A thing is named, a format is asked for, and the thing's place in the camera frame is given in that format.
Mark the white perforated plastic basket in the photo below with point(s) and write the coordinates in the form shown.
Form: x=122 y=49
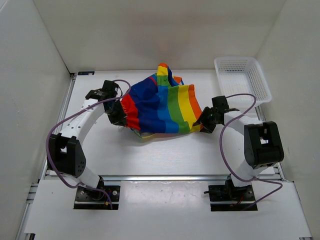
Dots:
x=242 y=75

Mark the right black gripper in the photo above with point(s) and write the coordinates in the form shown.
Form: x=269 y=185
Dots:
x=207 y=128

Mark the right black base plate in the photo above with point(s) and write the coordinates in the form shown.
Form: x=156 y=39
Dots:
x=229 y=198

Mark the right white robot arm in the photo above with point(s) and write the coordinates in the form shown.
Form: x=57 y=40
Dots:
x=248 y=127

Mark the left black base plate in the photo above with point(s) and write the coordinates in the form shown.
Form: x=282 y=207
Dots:
x=86 y=199

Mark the rainbow striped shorts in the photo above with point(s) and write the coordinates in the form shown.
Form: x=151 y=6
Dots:
x=162 y=104

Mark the blue corner label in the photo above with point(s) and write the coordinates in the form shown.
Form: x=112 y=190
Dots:
x=86 y=73

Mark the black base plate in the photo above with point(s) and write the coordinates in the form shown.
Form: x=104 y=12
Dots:
x=229 y=198
x=86 y=199

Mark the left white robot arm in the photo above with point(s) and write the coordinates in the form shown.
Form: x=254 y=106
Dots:
x=65 y=155

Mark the aluminium front rail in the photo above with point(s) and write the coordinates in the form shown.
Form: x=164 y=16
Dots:
x=140 y=178

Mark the aluminium left rail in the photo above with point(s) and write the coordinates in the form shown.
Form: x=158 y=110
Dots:
x=61 y=116

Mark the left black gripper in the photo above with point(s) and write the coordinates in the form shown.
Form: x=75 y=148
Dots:
x=120 y=119

